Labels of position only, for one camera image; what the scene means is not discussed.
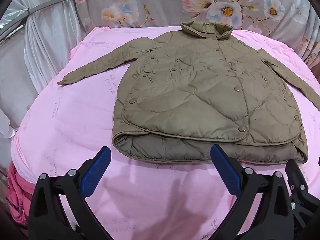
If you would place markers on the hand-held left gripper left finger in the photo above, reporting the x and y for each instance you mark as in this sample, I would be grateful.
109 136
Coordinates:
96 172

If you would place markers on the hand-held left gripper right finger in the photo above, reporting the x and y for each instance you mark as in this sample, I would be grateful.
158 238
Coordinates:
225 172

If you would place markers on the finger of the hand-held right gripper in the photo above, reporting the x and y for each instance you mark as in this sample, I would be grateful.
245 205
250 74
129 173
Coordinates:
297 180

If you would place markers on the khaki quilted jacket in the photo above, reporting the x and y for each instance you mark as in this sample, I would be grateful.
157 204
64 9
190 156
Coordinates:
195 92

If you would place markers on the pink bed sheet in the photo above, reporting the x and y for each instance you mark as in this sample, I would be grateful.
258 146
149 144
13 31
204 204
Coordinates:
75 120

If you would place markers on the red quilted garment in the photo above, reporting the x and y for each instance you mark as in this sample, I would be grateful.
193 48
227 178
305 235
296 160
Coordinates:
17 195

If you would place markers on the white sheer curtain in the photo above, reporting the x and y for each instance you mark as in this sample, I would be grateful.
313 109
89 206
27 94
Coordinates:
47 42

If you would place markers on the curved metal rod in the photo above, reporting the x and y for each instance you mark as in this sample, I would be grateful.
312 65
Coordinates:
50 5

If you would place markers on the grey floral cloth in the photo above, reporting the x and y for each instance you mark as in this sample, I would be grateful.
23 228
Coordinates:
160 2

